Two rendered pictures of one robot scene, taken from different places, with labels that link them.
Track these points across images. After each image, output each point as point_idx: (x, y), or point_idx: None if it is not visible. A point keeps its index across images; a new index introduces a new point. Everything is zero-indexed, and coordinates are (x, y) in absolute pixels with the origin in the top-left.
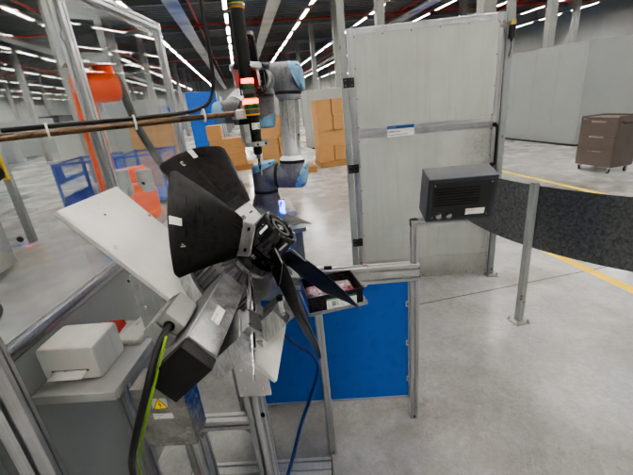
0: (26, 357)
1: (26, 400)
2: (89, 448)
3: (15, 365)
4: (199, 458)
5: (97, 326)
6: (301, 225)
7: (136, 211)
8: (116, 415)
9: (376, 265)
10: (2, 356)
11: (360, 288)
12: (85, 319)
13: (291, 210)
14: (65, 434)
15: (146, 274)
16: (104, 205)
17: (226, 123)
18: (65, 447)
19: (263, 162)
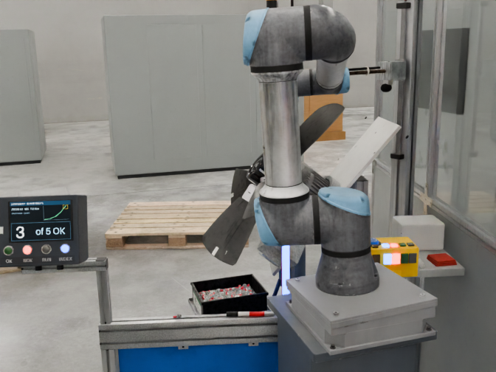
0: (444, 221)
1: (398, 211)
2: (443, 329)
3: (441, 218)
4: None
5: (410, 222)
6: (276, 300)
7: (377, 144)
8: (460, 355)
9: (161, 320)
10: (395, 178)
11: (195, 282)
12: (470, 252)
13: (294, 279)
14: (440, 294)
15: (338, 165)
16: (381, 128)
17: (334, 94)
18: (438, 300)
19: (339, 188)
